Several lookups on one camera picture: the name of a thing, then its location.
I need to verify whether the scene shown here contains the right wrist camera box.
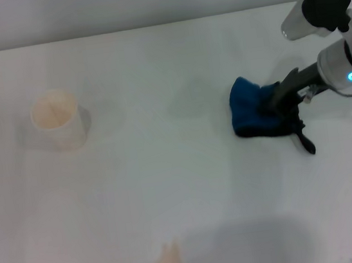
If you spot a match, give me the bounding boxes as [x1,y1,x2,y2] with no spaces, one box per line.
[277,0,352,43]

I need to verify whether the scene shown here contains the blue rag with black trim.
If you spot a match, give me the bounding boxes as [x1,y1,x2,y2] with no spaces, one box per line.
[226,68,317,165]

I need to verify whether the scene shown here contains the white paper cup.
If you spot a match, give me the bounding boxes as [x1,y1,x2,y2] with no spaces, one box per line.
[27,84,95,155]

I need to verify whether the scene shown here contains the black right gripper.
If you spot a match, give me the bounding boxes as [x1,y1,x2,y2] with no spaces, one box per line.
[265,63,326,116]

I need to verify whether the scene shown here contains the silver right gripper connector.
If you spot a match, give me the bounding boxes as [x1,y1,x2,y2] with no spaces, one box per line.
[299,85,321,104]

